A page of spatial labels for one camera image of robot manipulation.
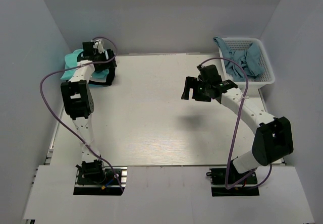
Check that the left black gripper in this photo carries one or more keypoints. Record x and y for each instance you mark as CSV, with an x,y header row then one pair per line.
x,y
96,53

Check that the white plastic basket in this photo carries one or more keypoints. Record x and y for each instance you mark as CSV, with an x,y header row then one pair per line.
x,y
243,43

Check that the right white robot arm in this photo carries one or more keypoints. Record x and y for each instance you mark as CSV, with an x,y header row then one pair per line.
x,y
272,135

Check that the grey blue crumpled t shirt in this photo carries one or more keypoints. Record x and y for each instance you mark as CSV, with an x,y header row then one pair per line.
x,y
248,59

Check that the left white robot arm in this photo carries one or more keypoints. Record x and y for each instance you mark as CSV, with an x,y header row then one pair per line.
x,y
91,65

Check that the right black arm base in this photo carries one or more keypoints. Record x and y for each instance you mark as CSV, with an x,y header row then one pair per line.
x,y
242,189

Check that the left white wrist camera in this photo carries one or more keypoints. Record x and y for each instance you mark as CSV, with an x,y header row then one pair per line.
x,y
98,45

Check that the folded black t shirt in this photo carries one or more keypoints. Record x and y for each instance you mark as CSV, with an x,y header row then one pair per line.
x,y
104,72

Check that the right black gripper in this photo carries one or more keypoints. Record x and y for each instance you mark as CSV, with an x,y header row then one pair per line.
x,y
192,82

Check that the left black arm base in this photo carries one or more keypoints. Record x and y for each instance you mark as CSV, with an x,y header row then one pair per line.
x,y
108,184

